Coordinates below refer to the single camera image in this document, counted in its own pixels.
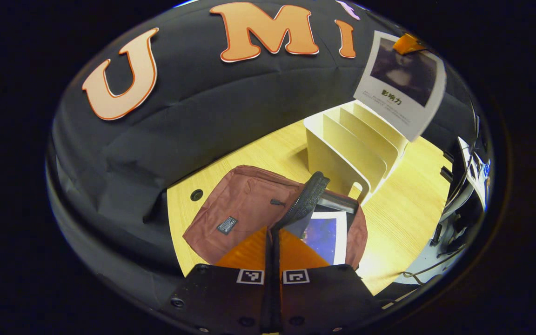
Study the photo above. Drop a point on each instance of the grey and white book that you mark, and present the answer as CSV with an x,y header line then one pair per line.
x,y
389,100

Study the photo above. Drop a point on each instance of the round black desk grommet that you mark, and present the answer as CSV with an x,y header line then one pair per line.
x,y
197,195

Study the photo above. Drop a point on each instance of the black backdrop cloth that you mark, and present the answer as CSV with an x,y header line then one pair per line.
x,y
203,125

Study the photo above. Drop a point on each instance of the white bookshelf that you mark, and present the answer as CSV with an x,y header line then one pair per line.
x,y
342,153

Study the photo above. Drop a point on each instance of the maroon schoolbag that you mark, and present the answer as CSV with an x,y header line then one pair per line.
x,y
244,204

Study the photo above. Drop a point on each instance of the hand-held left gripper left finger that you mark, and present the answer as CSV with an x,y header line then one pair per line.
x,y
221,298

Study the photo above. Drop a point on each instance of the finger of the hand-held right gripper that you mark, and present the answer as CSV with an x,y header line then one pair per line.
x,y
407,44

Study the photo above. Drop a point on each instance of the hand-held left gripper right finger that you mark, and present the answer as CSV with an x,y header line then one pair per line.
x,y
328,298

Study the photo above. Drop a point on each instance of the blue book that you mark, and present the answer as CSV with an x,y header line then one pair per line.
x,y
324,235

